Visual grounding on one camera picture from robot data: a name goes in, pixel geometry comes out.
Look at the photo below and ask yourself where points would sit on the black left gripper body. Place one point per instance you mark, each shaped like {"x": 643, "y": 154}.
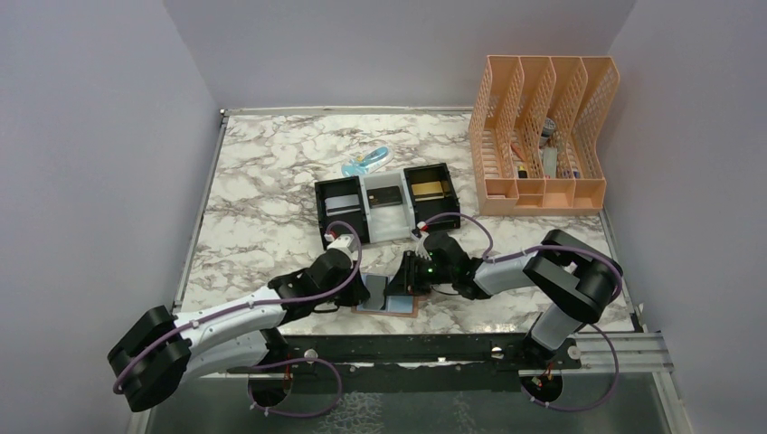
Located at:
{"x": 351, "y": 298}

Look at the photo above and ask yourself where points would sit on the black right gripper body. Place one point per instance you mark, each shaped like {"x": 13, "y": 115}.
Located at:
{"x": 427, "y": 273}

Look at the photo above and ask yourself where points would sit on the dark card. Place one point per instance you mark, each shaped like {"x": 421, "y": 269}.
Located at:
{"x": 376, "y": 286}

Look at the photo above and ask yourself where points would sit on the brown leather card holder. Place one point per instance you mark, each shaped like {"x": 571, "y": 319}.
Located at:
{"x": 401, "y": 306}

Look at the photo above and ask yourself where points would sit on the white tray bin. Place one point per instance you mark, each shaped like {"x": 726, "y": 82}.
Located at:
{"x": 390, "y": 223}

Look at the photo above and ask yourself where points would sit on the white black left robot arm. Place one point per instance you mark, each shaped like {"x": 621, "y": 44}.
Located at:
{"x": 151, "y": 360}

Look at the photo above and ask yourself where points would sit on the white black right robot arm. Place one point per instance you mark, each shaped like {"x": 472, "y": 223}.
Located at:
{"x": 579, "y": 281}

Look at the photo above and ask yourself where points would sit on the silver credit card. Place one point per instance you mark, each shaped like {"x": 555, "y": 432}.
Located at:
{"x": 337, "y": 205}

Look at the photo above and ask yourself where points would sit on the gold credit card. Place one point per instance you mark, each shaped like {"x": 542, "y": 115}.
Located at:
{"x": 428, "y": 191}

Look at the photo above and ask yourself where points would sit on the black credit card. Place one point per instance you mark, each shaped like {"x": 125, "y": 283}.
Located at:
{"x": 384, "y": 196}

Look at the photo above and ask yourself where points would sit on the blue packaged tool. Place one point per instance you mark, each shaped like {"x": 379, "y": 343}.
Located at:
{"x": 368, "y": 163}

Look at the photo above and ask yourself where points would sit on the grey staples box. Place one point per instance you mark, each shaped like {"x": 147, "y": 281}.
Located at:
{"x": 549, "y": 156}

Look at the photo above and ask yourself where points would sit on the peach plastic file organizer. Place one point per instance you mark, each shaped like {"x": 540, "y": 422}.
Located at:
{"x": 533, "y": 134}

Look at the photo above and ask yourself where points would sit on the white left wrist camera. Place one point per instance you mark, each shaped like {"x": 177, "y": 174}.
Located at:
{"x": 345, "y": 242}

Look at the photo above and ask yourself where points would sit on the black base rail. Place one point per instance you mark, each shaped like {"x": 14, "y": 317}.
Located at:
{"x": 505, "y": 349}

